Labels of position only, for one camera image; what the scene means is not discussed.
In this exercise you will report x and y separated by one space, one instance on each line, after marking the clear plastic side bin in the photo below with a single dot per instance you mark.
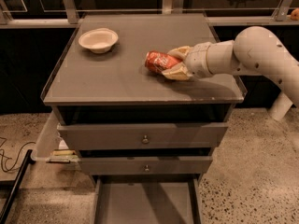
50 147

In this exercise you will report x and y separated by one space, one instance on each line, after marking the metal window rail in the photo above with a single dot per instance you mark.
211 21

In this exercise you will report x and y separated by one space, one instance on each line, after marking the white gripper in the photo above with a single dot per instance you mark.
196 61

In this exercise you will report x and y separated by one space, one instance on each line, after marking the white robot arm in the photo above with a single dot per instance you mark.
254 51

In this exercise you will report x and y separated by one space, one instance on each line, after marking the white pole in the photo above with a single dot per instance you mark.
280 107

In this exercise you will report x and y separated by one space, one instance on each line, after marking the bottom grey open drawer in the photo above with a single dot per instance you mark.
147 199

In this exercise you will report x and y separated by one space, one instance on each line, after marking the top drawer metal knob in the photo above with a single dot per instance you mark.
145 140

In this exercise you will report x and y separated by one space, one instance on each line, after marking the black metal floor bar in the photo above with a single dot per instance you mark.
12 186

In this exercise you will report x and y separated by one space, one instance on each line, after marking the orange fruit on ledge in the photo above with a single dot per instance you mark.
295 14

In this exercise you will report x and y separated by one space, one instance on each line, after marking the top grey drawer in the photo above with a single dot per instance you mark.
129 136

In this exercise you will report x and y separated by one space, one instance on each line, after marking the grey drawer cabinet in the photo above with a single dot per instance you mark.
117 88

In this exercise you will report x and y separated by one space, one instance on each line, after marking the red coke can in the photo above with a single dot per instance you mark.
157 61

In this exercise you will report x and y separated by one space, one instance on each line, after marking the middle grey drawer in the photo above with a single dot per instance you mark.
135 165

